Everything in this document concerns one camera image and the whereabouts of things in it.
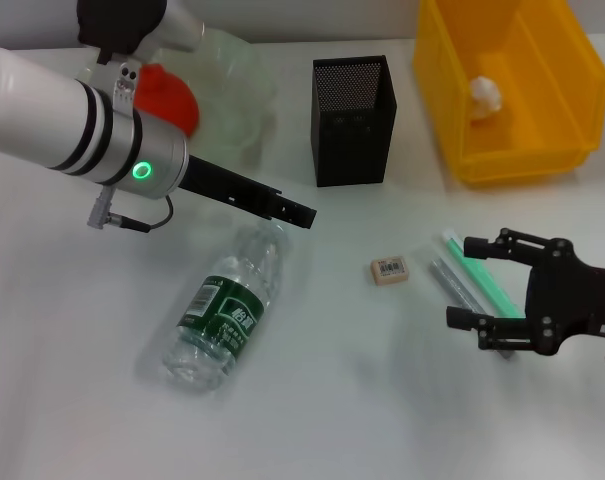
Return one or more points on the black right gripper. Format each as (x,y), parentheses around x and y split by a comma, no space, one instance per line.
(562,300)

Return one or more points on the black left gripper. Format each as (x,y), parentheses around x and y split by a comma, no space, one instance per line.
(217,180)

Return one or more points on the grey marker pen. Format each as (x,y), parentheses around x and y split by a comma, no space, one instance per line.
(457,285)

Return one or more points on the green pen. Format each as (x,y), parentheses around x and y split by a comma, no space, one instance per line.
(487,280)

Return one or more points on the beige eraser with barcode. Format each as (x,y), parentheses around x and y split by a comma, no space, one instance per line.
(390,271)

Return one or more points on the clear green-label water bottle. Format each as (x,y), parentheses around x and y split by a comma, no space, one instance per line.
(217,310)

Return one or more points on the red-orange toy orange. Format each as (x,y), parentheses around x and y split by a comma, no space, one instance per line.
(172,100)

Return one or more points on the white paper ball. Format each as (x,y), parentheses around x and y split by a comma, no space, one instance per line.
(484,97)

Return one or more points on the black mesh pen holder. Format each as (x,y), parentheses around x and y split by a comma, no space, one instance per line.
(352,135)

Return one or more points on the translucent green fruit plate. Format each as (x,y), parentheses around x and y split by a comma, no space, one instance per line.
(237,90)

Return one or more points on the yellow plastic bin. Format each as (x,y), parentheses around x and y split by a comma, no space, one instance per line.
(542,150)

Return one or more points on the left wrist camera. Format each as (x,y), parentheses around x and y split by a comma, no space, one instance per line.
(117,25)

